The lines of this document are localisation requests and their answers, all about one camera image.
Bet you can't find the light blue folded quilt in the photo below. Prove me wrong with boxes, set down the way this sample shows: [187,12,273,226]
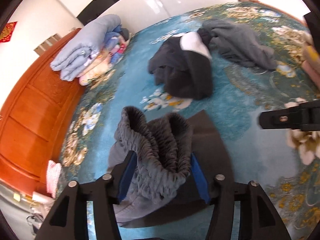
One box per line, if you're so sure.
[50,14,121,82]

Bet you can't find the orange wooden headboard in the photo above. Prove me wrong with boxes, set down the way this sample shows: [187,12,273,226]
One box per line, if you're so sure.
[1,29,85,196]

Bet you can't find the pink white cloth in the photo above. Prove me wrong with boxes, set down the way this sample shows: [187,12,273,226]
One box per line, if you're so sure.
[46,160,62,198]

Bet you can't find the dark grey fleece pants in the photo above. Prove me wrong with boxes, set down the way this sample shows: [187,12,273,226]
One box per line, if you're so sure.
[108,106,234,226]

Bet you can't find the blue floral bed cover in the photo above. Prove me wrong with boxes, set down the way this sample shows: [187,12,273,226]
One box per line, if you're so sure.
[60,2,319,239]

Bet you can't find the floral folded blanket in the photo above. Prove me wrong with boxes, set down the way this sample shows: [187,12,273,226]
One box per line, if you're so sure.
[78,25,131,86]

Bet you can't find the grey fleece garment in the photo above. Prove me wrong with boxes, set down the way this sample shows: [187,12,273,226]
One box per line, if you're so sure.
[202,18,277,70]

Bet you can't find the red paper wall decoration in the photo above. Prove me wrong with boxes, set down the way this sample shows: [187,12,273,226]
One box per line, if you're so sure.
[0,21,17,43]

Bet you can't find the dark grey hooded sweatshirt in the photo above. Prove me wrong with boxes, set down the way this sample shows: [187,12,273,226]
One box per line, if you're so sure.
[148,28,213,100]

